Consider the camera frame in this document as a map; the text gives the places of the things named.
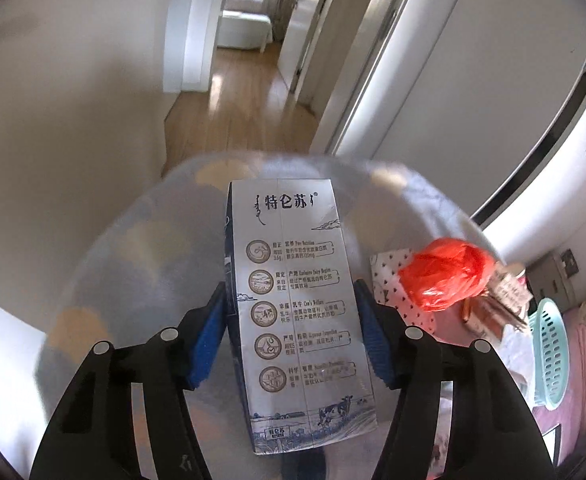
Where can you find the brown snack wrappers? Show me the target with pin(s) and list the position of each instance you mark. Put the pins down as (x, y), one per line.
(503, 305)

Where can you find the beige nightstand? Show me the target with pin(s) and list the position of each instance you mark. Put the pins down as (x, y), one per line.
(550, 277)

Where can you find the red plastic bag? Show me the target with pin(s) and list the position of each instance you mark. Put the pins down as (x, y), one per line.
(443, 270)

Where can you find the teal plastic basket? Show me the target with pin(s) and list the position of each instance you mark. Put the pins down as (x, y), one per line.
(548, 355)

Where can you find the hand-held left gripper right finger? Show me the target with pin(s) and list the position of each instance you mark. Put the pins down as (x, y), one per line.
(373, 340)

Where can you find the small dark clock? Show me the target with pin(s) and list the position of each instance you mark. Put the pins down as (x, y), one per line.
(569, 261)

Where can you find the white wardrobe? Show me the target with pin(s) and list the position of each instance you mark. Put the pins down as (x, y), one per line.
(573, 170)

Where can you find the white polka dot paper bag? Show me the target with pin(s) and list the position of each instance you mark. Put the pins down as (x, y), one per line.
(388, 280)

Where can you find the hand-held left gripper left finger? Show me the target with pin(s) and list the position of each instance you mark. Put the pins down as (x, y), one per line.
(208, 340)

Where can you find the purple floor mat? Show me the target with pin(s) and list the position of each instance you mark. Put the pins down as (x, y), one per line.
(575, 435)

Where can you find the white sofa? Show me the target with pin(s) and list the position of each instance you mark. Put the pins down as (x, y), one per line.
(243, 22)

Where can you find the grey milk carton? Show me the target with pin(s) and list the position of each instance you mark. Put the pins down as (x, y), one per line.
(293, 310)

